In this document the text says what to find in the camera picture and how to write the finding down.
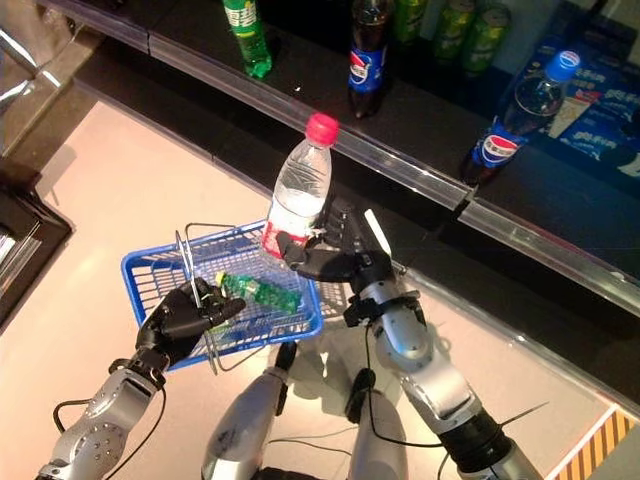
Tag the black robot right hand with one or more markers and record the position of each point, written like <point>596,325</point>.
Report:
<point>340,265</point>

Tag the blue Oreo cookie box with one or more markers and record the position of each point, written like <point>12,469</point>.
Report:
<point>600,115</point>

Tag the white right hand bracket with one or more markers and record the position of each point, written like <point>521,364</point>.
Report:
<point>377,232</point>

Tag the silver robot leg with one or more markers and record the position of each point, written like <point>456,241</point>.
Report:
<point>245,425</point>
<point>375,440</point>

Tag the yellow black hazard tape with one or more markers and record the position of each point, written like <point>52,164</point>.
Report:
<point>600,450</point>

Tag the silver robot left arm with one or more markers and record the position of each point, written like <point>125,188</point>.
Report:
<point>100,430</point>

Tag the black shelf board clear rail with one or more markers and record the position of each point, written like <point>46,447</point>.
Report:
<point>310,60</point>
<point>575,225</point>
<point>115,10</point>

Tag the green Sprite bottle yellow cap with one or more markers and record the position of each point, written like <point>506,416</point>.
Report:
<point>250,45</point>
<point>265,295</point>

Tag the blue plastic shopping basket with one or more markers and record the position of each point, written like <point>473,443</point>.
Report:
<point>280,320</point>

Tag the silver robot right leg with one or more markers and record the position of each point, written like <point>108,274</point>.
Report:
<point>375,440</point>

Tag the Pepsi cola bottle blue cap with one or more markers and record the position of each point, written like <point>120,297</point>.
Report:
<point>500,145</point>
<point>367,65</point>

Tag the silver robot left leg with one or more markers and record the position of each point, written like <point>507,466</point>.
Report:
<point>245,425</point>

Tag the black floor stand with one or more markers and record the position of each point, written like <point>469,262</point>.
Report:
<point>30,225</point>

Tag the grey stone ledge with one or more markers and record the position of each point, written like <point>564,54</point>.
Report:
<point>65,115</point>

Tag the dark blue cookie box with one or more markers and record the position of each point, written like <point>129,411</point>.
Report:
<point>535,60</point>

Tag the black robot waist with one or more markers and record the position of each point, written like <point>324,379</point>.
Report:
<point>305,475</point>

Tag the clear water bottle red cap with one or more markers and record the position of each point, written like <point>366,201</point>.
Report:
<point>300,190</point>

